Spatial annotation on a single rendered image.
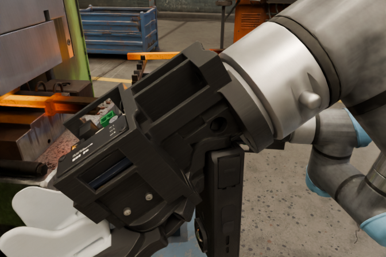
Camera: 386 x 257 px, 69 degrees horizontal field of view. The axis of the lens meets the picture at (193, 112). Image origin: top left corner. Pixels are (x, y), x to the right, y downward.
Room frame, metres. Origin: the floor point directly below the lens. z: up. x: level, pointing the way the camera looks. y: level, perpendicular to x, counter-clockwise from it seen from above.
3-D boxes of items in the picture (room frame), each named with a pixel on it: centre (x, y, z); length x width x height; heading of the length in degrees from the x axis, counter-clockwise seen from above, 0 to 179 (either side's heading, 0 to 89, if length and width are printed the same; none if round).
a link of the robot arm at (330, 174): (0.47, -0.29, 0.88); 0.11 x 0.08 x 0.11; 15
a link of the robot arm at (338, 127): (0.49, -0.29, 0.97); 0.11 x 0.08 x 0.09; 84
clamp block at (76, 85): (0.72, 0.35, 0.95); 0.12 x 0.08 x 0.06; 83
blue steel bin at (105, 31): (4.61, 1.23, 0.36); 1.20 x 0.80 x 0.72; 82
